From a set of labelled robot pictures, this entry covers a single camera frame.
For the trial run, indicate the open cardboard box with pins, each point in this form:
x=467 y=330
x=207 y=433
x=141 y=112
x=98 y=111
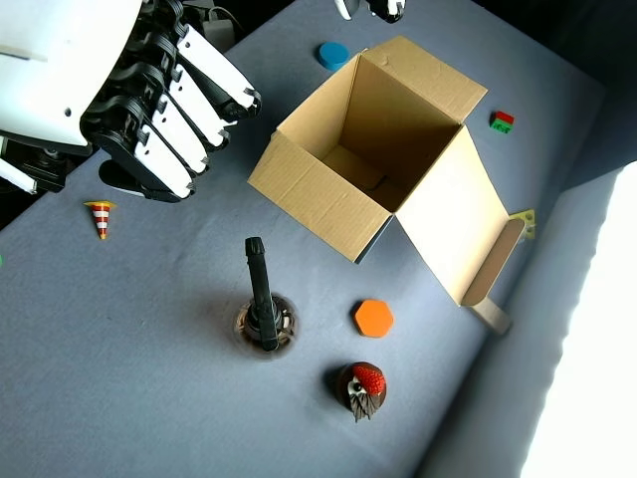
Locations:
x=318 y=194

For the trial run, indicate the toy chocolate cake with strawberry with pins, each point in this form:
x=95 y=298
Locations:
x=365 y=386

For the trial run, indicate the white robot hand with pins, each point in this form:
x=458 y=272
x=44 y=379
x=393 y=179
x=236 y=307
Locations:
x=50 y=74
x=385 y=7

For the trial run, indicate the toy traffic cone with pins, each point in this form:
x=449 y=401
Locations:
x=101 y=219

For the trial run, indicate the red and green toy block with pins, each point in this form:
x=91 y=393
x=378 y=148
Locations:
x=502 y=122

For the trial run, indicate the grey table cloth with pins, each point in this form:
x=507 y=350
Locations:
x=149 y=398

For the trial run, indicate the brown spray bottle black head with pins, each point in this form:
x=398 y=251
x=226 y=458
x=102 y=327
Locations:
x=261 y=299

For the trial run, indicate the orange hexagon block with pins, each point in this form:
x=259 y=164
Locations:
x=374 y=317

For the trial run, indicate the yellow perforated block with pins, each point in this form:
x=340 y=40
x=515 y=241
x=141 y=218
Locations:
x=527 y=216

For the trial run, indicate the blue round disc block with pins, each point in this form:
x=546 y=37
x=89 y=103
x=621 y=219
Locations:
x=333 y=55

